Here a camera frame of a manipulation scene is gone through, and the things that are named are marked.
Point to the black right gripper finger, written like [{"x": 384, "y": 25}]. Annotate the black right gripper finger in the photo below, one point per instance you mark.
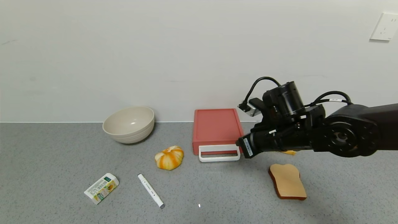
[{"x": 239, "y": 143}]

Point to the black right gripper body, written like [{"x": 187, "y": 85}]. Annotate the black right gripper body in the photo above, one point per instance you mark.
[{"x": 247, "y": 147}]

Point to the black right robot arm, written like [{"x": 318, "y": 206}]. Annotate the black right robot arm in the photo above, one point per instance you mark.
[{"x": 354, "y": 130}]

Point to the red drawer case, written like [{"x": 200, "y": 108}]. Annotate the red drawer case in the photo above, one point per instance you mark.
[{"x": 216, "y": 124}]

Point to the white bread slice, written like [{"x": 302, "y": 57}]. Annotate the white bread slice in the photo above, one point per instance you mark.
[{"x": 290, "y": 152}]

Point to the brown toast slice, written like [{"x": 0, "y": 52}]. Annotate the brown toast slice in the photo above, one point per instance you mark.
[{"x": 287, "y": 182}]

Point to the orange striped pumpkin bun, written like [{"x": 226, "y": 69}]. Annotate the orange striped pumpkin bun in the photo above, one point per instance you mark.
[{"x": 169, "y": 158}]

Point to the white marker pen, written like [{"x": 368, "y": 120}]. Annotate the white marker pen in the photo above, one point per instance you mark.
[{"x": 150, "y": 190}]

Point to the beige ribbed bowl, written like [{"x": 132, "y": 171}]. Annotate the beige ribbed bowl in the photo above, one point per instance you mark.
[{"x": 129, "y": 124}]

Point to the small white printed carton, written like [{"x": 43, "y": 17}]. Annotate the small white printed carton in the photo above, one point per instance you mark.
[{"x": 101, "y": 188}]

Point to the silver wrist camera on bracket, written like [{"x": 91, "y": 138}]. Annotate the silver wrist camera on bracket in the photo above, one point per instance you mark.
[{"x": 252, "y": 109}]

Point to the white wall socket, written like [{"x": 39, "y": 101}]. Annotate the white wall socket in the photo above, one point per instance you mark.
[{"x": 385, "y": 27}]

